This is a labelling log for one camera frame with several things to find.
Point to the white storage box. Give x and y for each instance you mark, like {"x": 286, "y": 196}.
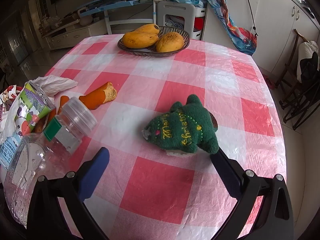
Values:
{"x": 200, "y": 12}

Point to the blue white packet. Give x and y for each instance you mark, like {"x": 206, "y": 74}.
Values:
{"x": 10, "y": 150}

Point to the wooden chair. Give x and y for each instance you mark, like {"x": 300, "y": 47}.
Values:
{"x": 298, "y": 35}

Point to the grey kettlebell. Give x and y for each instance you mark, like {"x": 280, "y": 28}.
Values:
{"x": 86, "y": 18}

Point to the red printed plastic bag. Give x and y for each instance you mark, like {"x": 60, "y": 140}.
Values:
{"x": 7, "y": 97}

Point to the black folding chair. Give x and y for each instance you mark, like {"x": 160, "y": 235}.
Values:
{"x": 300, "y": 110}

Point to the white sack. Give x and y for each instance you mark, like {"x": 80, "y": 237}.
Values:
{"x": 306, "y": 50}

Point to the white wall cabinet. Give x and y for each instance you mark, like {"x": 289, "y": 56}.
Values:
{"x": 275, "y": 25}

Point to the red white checkered tablecloth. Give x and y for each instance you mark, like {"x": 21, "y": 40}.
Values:
{"x": 175, "y": 80}

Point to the clear grocery bags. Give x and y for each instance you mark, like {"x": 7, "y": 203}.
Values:
{"x": 50, "y": 23}

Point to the white plastic stool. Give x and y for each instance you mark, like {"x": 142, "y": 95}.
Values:
{"x": 175, "y": 7}

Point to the green purple juice carton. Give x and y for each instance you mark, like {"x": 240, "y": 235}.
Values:
{"x": 32, "y": 105}

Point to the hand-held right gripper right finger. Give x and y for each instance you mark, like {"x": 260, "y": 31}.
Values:
{"x": 225, "y": 175}

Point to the clear plastic bottle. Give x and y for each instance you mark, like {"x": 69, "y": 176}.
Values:
{"x": 37, "y": 160}

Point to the long orange peel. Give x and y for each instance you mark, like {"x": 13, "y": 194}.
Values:
{"x": 96, "y": 98}

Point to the red slipper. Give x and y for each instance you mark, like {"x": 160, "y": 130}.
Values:
{"x": 270, "y": 82}

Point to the yellow mango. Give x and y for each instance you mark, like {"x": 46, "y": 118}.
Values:
{"x": 170, "y": 42}
{"x": 147, "y": 28}
{"x": 138, "y": 40}

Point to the black garment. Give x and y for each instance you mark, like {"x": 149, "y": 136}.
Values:
{"x": 312, "y": 67}

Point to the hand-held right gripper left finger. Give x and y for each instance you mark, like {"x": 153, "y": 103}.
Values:
{"x": 92, "y": 175}

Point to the blue study desk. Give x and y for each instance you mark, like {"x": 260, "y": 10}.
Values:
{"x": 112, "y": 3}

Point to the colourful printed bag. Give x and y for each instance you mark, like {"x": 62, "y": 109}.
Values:
{"x": 240, "y": 32}

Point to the white TV cabinet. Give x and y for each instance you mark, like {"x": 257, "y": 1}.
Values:
{"x": 72, "y": 35}

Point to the green plush toy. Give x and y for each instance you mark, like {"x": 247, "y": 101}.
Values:
{"x": 180, "y": 127}

